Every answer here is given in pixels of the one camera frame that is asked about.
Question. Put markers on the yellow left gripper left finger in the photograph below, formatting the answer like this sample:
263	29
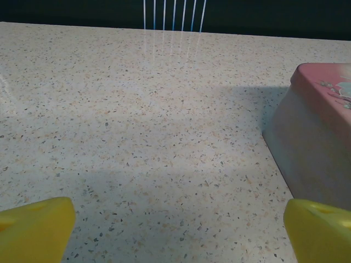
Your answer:
33	233

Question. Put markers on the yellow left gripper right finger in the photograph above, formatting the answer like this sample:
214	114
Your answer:
318	235

